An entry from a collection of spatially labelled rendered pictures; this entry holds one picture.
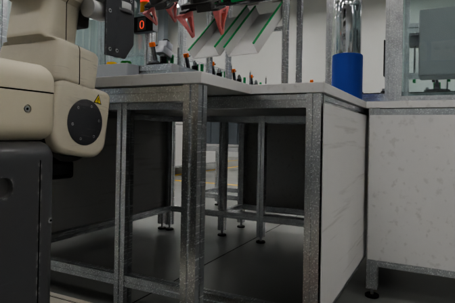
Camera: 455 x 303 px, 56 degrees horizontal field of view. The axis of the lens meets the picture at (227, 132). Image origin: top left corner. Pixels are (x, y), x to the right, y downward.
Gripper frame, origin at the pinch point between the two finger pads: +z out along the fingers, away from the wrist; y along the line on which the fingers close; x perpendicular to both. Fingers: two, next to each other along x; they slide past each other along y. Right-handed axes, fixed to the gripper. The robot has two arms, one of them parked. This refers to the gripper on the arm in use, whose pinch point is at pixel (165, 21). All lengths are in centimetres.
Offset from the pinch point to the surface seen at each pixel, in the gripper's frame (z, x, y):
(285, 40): 12, 6, -52
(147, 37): 9.8, -8.3, 19.4
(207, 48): 7.6, 13.4, -23.8
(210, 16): 1.6, -2.4, -20.1
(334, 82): 64, -44, -53
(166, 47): 7.8, 7.8, -1.5
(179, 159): 352, -281, 296
